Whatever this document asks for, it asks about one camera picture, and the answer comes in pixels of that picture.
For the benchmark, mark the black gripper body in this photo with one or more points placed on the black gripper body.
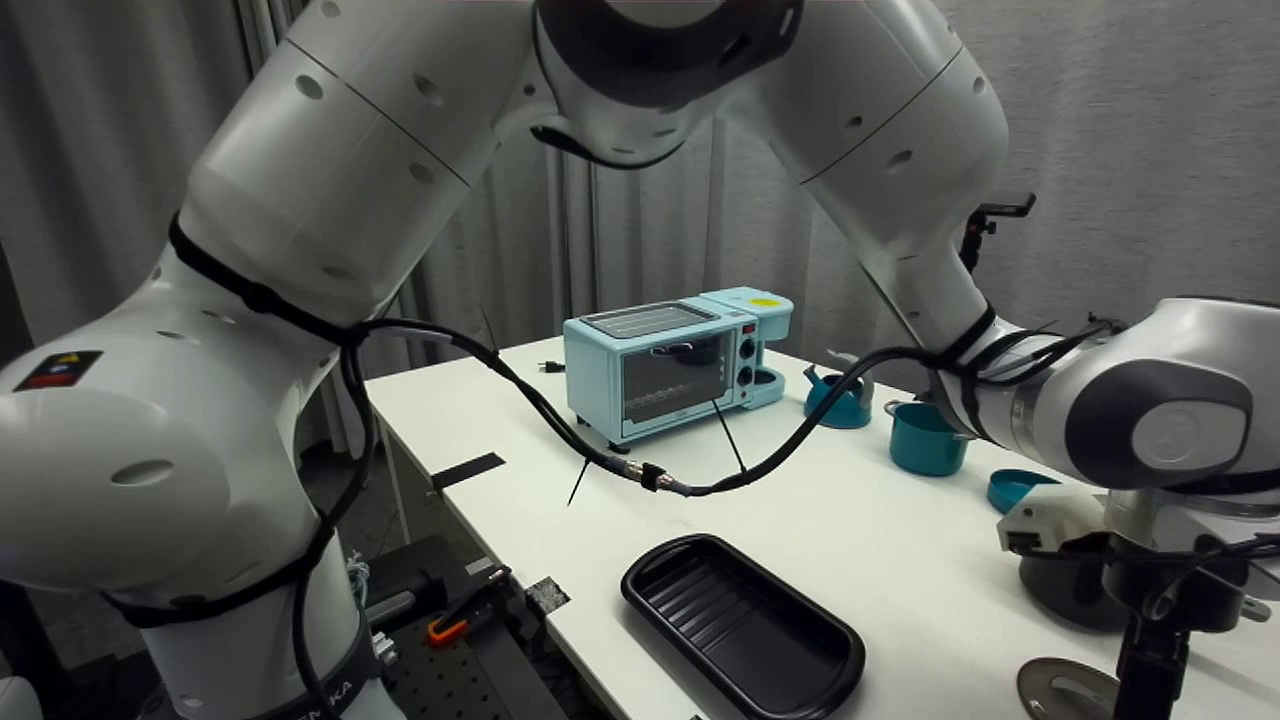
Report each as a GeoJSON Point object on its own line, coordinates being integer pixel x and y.
{"type": "Point", "coordinates": [1185, 586]}

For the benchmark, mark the teal toy pot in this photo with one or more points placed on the teal toy pot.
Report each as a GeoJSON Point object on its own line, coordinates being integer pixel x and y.
{"type": "Point", "coordinates": [926, 442]}

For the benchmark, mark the light blue toy toaster oven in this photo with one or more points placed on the light blue toy toaster oven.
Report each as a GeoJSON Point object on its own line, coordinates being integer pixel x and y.
{"type": "Point", "coordinates": [665, 373]}

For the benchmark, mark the black ribbed plastic tray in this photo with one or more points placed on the black ribbed plastic tray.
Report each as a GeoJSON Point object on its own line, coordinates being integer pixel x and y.
{"type": "Point", "coordinates": [746, 633]}

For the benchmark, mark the grey curtain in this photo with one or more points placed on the grey curtain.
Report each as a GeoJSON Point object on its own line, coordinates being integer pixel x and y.
{"type": "Point", "coordinates": [82, 162]}

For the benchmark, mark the small teal toy kettle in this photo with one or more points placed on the small teal toy kettle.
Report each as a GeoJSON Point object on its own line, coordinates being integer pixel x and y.
{"type": "Point", "coordinates": [847, 404]}

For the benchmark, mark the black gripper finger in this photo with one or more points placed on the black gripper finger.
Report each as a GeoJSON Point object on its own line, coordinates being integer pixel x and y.
{"type": "Point", "coordinates": [1171, 673]}
{"type": "Point", "coordinates": [1132, 673]}

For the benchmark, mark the small blue bowl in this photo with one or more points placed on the small blue bowl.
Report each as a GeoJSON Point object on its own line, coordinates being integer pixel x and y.
{"type": "Point", "coordinates": [1012, 490]}

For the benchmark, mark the short black tape strip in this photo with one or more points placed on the short black tape strip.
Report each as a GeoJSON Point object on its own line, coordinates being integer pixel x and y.
{"type": "Point", "coordinates": [470, 468]}
{"type": "Point", "coordinates": [544, 595]}

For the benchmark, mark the black robot mounting stand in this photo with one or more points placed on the black robot mounting stand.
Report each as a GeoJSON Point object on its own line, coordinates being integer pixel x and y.
{"type": "Point", "coordinates": [465, 681]}

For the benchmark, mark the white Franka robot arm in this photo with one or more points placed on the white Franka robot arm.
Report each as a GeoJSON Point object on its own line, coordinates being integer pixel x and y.
{"type": "Point", "coordinates": [334, 162]}

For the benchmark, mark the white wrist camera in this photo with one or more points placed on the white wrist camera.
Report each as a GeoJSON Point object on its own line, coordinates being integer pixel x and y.
{"type": "Point", "coordinates": [1052, 516]}

